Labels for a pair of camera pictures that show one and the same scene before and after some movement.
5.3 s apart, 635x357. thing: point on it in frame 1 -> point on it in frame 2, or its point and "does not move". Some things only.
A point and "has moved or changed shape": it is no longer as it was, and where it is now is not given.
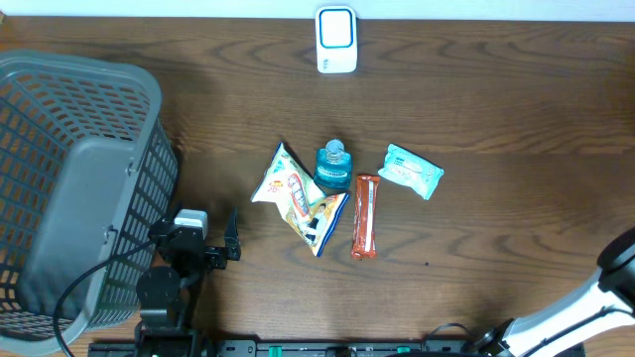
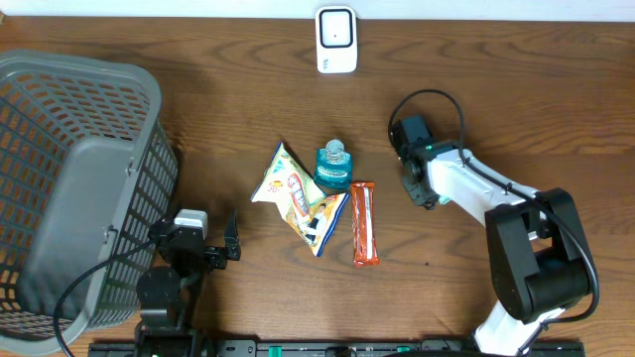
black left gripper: (216, 257) does not move
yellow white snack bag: (291, 184) does not move
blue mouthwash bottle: (332, 167) does not move
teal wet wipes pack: (411, 170) has moved or changed shape
